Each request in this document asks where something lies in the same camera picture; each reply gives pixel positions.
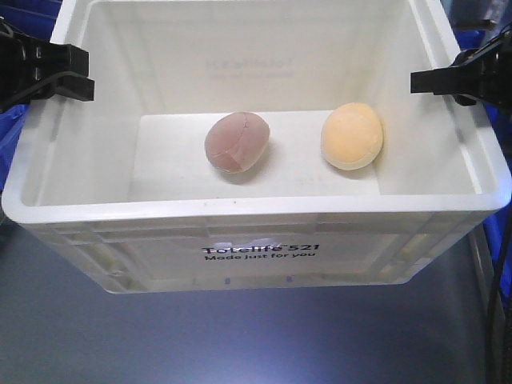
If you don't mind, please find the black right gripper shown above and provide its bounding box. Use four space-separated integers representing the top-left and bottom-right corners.
410 27 511 114

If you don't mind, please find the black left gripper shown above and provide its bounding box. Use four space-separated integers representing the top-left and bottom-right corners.
1 18 94 112

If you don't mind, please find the yellow plush ball toy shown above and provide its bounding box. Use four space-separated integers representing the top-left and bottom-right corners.
321 102 384 171

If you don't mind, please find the white plastic tote box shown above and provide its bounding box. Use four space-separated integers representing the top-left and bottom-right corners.
2 1 511 294

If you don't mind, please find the pink plush ball toy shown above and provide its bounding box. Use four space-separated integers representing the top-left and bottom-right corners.
204 112 270 174

